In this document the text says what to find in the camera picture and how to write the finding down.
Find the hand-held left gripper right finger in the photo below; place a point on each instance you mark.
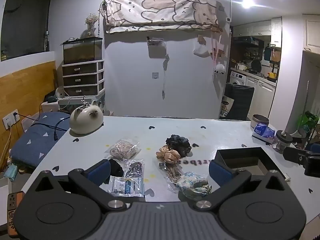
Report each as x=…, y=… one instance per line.
x=216, y=173

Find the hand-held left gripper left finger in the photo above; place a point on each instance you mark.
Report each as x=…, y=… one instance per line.
x=101, y=172

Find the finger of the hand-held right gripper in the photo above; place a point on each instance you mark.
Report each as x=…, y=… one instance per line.
x=293, y=154

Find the black sock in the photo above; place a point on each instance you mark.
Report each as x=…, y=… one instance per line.
x=116, y=168

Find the peach satin scrunchie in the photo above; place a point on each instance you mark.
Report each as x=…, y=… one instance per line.
x=167, y=155

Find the glass jar with black lid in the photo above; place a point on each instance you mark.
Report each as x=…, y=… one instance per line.
x=282, y=142

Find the open black box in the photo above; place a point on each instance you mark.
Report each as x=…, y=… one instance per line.
x=225, y=156

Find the floral scrunchie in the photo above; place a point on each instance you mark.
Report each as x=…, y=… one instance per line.
x=193, y=185

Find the white and blue wipe packet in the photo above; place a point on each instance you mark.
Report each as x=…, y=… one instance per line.
x=125, y=186

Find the green plant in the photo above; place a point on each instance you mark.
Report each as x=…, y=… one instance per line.
x=307, y=121

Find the blue tissue pack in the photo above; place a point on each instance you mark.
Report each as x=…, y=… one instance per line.
x=263, y=131

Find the round metal tin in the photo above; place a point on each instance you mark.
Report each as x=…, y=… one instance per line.
x=260, y=121

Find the dark blue scrunchie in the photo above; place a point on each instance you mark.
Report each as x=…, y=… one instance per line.
x=178, y=142

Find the cream cat-shaped ceramic pot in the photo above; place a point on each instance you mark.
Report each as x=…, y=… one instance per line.
x=86, y=121

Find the cartoon tote bag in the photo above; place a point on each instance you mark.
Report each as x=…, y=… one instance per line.
x=226, y=107

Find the white kitchen base cabinet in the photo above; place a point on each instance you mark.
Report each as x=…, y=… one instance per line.
x=260, y=92

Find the blue triangle-print cushion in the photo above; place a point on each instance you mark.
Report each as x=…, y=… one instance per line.
x=32, y=142

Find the teal tissue pack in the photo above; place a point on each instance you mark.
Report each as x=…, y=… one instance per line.
x=11, y=172

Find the small white appliance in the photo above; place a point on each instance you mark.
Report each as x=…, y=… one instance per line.
x=60, y=92

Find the orange printed box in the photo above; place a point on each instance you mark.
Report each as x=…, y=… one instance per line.
x=12, y=205

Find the white washing machine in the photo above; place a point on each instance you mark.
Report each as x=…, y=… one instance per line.
x=237, y=78

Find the white drawer cabinet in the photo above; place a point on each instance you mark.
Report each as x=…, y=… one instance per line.
x=81, y=78

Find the white rice cooker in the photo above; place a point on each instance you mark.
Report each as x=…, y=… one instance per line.
x=241, y=66

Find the white plush toy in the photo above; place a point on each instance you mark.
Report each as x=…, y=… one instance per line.
x=218, y=68

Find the teal hanging bag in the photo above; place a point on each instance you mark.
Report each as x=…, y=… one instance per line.
x=267, y=52

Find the tall white cabinet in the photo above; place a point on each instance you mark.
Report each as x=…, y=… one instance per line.
x=312, y=33

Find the glass fish tank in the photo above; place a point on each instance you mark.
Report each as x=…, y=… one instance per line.
x=82, y=51

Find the white hanging bag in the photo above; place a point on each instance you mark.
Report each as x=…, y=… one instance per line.
x=201, y=51

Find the vase of dried flowers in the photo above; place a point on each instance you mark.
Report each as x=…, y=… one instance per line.
x=91, y=26

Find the ceiling light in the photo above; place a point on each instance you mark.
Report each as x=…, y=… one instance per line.
x=247, y=2

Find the printed cartoon blanket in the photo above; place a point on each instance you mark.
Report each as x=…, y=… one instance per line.
x=162, y=10

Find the dark window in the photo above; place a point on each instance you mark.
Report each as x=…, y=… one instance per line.
x=25, y=17

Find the wall socket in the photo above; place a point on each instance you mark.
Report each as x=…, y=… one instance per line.
x=11, y=117

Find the square wall hook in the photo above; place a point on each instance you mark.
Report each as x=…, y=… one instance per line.
x=155, y=75

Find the white kitchen wall cabinets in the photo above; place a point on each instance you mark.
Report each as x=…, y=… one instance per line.
x=255, y=27

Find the clear wall pouch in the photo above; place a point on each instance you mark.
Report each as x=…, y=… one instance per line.
x=155, y=43

